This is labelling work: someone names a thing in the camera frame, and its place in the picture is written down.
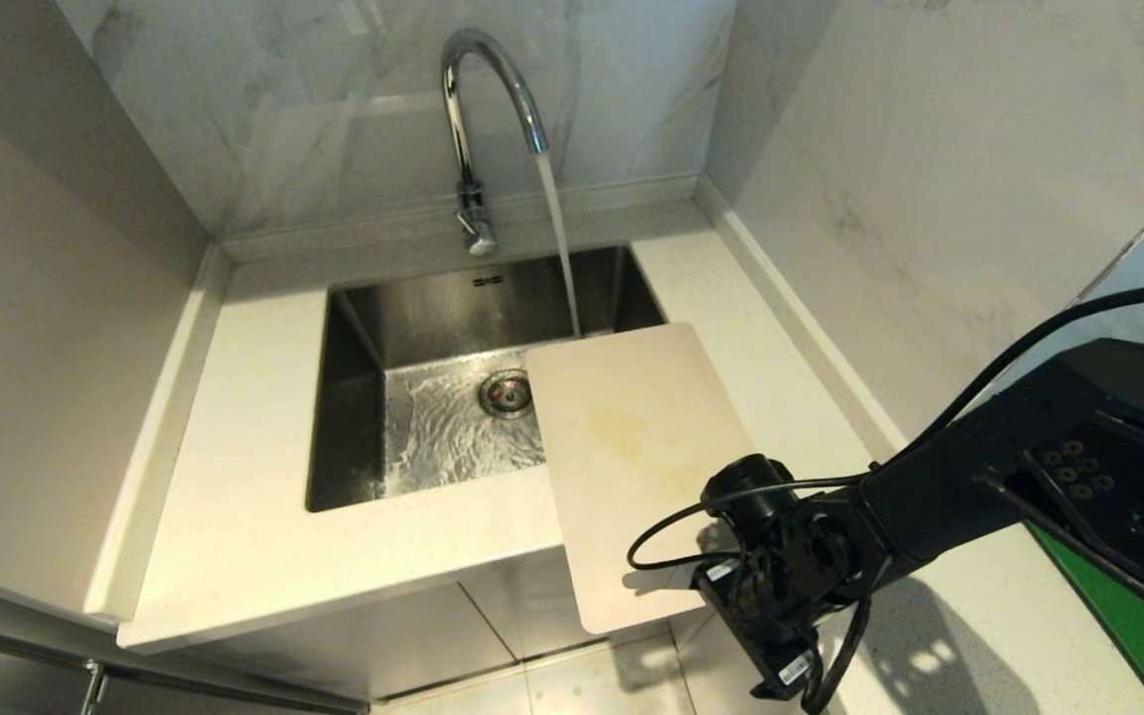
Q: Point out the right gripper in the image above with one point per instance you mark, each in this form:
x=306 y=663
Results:
x=781 y=596

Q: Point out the chrome gooseneck faucet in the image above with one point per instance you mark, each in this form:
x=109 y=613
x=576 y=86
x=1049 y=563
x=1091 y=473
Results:
x=456 y=119

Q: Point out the grey metal rail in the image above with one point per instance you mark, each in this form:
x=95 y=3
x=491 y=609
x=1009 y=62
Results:
x=56 y=641

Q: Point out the green mat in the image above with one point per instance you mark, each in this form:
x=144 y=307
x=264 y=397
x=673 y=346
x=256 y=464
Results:
x=1143 y=636

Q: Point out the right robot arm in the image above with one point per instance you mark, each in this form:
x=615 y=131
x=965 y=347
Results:
x=979 y=457

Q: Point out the round metal sink drain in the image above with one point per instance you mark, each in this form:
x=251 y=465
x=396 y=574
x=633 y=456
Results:
x=505 y=393

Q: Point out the stainless steel sink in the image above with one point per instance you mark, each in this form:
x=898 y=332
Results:
x=433 y=308

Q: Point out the beige plastic cutting board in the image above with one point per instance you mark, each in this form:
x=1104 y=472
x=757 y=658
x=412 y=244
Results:
x=632 y=467

